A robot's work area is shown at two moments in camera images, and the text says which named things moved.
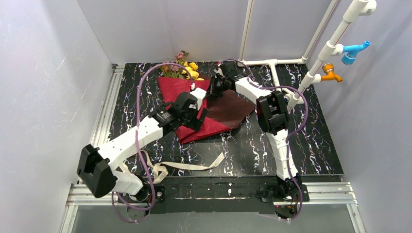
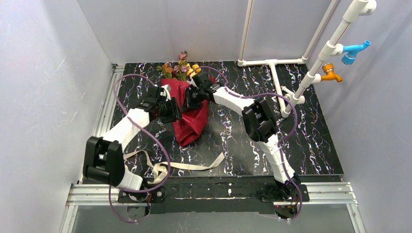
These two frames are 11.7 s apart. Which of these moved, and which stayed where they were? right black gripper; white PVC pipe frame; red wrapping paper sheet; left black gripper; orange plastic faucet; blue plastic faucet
Moved: left black gripper; right black gripper; red wrapping paper sheet
Stayed: orange plastic faucet; white PVC pipe frame; blue plastic faucet
